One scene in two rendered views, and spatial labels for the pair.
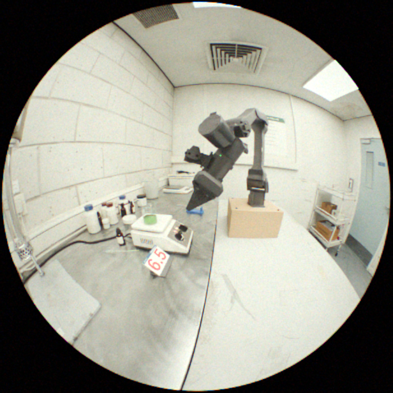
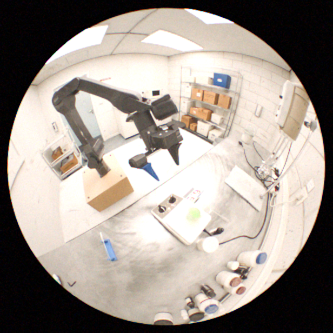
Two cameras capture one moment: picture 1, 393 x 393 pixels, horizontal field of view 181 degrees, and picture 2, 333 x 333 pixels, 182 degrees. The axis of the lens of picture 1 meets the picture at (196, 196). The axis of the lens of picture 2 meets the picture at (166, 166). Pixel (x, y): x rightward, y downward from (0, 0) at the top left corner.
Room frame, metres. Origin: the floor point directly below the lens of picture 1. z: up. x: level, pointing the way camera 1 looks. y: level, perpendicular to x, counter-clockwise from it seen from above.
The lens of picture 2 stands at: (0.50, 0.14, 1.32)
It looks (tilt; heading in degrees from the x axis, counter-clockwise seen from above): 47 degrees down; 219
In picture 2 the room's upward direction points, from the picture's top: straight up
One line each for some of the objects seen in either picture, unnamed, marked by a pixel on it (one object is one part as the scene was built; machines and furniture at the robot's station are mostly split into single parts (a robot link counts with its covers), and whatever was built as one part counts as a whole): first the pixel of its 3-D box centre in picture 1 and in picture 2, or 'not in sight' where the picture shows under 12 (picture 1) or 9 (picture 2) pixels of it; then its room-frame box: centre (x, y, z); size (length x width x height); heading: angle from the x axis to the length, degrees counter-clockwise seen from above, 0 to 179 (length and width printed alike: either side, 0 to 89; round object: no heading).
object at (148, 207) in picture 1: (150, 212); (194, 212); (0.38, 0.15, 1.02); 0.06 x 0.05 x 0.08; 110
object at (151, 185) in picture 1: (150, 188); not in sight; (1.02, 0.39, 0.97); 0.18 x 0.13 x 0.15; 81
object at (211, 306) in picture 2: (123, 205); (206, 303); (0.64, 0.43, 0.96); 0.06 x 0.06 x 0.11
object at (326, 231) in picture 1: (332, 215); (62, 153); (1.03, -2.15, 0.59); 0.65 x 0.48 x 0.93; 169
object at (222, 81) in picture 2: not in sight; (206, 102); (-2.00, -0.66, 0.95); 1.43 x 0.41 x 1.90; 79
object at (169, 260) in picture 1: (159, 259); (192, 194); (0.27, 0.11, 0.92); 0.09 x 0.06 x 0.04; 172
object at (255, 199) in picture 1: (256, 198); (100, 166); (0.49, -0.25, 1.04); 0.07 x 0.07 x 0.06; 87
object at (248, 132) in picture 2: not in sight; (248, 133); (-0.65, 0.32, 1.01); 0.14 x 0.14 x 0.21
